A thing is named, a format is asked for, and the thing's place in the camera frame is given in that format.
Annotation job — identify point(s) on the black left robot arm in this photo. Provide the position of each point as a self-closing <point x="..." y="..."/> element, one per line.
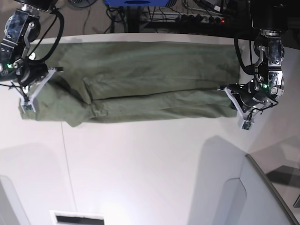
<point x="269" y="17"/>

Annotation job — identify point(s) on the green t-shirt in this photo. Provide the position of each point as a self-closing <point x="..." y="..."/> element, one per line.
<point x="137" y="81"/>

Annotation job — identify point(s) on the white power strip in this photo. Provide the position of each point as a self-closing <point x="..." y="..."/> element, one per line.
<point x="199" y="18"/>

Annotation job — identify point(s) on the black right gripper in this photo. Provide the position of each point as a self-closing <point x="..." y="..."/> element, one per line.
<point x="29" y="74"/>

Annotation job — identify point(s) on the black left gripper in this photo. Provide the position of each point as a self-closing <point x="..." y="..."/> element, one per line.
<point x="250" y="95"/>

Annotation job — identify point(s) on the white vent panel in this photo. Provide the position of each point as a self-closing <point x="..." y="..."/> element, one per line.
<point x="76" y="218"/>

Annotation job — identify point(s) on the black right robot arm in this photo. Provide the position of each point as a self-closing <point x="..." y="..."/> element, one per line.
<point x="21" y="29"/>

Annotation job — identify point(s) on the blue bin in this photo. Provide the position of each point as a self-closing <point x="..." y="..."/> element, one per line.
<point x="136" y="3"/>

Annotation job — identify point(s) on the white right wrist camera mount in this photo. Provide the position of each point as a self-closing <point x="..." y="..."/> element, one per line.
<point x="28" y="94"/>

